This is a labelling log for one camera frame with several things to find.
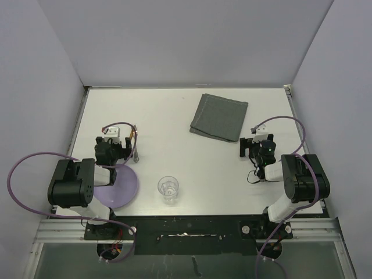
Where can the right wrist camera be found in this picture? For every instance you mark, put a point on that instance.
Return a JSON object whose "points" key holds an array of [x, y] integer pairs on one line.
{"points": [[259, 133]]}

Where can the silver fork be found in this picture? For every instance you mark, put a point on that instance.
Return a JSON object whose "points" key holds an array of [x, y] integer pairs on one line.
{"points": [[135, 150]]}

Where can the clear drinking glass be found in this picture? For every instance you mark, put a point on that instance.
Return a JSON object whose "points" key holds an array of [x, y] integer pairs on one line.
{"points": [[168, 187]]}

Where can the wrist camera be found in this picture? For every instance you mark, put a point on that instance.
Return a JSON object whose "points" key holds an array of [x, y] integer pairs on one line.
{"points": [[259, 133], [112, 132]]}

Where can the purple plate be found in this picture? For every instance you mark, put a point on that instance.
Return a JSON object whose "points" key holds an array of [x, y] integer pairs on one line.
{"points": [[121, 192]]}

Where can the grey cloth napkin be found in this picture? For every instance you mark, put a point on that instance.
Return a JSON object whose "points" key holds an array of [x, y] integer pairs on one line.
{"points": [[219, 118]]}

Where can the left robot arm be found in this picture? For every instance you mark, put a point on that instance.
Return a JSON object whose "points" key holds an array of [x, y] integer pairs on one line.
{"points": [[73, 183]]}

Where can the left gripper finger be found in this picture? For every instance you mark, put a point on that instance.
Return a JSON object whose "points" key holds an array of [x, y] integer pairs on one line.
{"points": [[99, 140], [128, 148]]}

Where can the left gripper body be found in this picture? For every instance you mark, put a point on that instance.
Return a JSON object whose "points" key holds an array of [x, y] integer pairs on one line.
{"points": [[118, 152]]}

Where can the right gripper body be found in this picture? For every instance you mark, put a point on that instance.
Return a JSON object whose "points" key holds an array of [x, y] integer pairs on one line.
{"points": [[253, 153]]}

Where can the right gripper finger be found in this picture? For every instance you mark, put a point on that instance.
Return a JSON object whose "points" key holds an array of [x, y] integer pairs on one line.
{"points": [[244, 144], [271, 137]]}

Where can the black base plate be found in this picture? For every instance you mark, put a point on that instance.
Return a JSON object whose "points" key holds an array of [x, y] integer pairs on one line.
{"points": [[194, 235]]}

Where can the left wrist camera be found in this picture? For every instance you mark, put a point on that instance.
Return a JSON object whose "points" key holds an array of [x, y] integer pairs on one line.
{"points": [[112, 132]]}

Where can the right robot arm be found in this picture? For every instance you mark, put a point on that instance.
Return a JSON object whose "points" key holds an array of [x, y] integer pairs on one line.
{"points": [[304, 179]]}

